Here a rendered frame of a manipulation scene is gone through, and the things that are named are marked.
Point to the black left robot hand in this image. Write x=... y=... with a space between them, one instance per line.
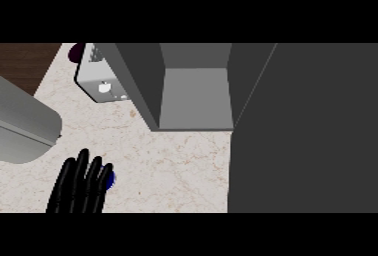
x=79 y=186

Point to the blue capped water bottle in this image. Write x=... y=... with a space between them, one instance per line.
x=113 y=179

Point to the grey open cabinet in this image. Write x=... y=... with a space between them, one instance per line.
x=194 y=96

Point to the dark grey cabinet door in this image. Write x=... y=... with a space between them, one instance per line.
x=305 y=133

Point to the pale grey rounded appliance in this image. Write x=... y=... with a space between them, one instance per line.
x=23 y=126

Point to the white toaster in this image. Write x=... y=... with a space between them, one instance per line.
x=101 y=78

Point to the dark purple round object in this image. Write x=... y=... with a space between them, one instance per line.
x=78 y=52

